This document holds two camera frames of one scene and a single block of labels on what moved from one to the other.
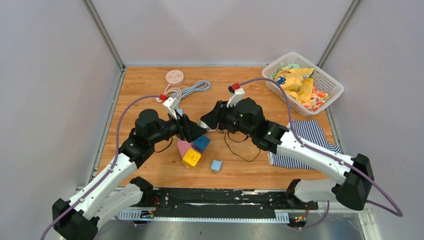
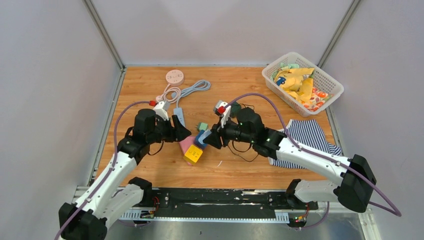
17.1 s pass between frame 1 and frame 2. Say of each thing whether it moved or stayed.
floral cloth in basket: stayed
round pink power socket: stayed
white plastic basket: stayed
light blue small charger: moved
